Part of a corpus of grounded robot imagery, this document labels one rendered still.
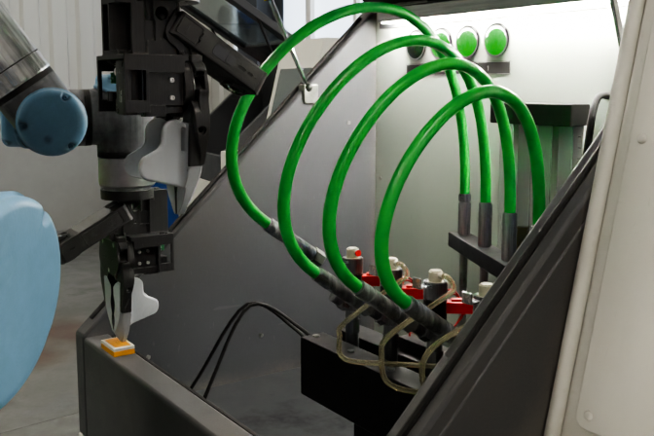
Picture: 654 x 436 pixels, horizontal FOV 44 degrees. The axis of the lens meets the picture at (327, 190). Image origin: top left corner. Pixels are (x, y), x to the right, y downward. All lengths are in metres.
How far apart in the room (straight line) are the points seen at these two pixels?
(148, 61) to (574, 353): 0.47
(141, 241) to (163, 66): 0.42
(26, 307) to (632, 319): 0.52
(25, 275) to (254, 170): 0.92
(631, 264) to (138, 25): 0.49
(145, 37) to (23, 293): 0.38
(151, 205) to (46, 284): 0.69
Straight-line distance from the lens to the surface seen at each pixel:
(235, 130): 0.96
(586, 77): 1.15
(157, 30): 0.78
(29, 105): 0.95
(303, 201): 1.39
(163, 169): 0.77
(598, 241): 0.81
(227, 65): 0.80
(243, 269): 1.35
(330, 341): 1.09
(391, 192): 0.78
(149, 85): 0.75
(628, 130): 0.81
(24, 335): 0.45
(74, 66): 7.97
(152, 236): 1.13
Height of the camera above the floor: 1.31
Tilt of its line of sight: 7 degrees down
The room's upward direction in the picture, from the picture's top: straight up
